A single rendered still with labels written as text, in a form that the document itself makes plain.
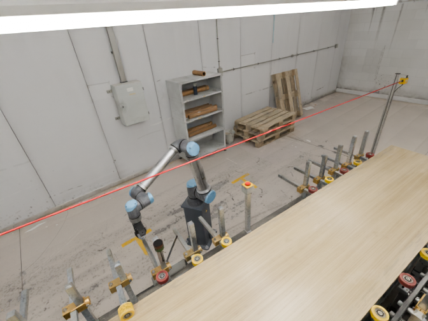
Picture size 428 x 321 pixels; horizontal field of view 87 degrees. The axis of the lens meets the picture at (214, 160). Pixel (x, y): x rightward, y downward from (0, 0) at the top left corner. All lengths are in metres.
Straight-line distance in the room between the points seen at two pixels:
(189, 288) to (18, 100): 3.05
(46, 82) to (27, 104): 0.35
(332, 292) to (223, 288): 0.63
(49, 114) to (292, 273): 3.40
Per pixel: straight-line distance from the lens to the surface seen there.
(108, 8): 0.70
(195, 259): 1.71
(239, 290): 1.58
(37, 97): 3.74
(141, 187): 1.95
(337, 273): 1.75
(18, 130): 3.83
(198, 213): 2.54
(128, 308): 1.57
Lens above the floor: 2.28
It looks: 31 degrees down
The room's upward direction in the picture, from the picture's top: 5 degrees counter-clockwise
